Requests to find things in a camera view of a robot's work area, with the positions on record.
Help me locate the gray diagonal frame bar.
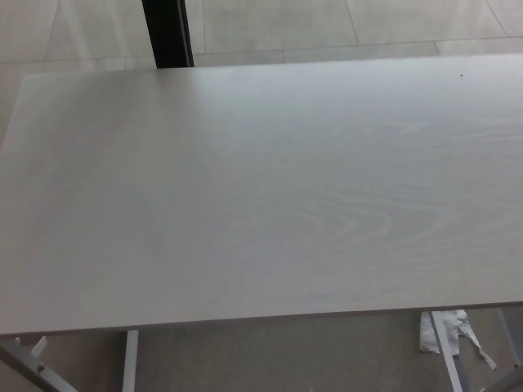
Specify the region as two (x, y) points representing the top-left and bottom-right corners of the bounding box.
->
(0, 341), (78, 392)

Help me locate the white slanted table leg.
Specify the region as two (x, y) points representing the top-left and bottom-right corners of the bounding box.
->
(428, 310), (467, 392)

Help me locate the black vertical door frame post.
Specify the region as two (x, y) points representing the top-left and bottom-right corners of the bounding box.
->
(141, 0), (196, 69)

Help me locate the crumpled white paper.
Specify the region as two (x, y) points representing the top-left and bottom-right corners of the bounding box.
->
(418, 309), (498, 372)

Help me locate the white table frame bracket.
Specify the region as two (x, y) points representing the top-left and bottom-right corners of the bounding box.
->
(13, 335), (48, 368)

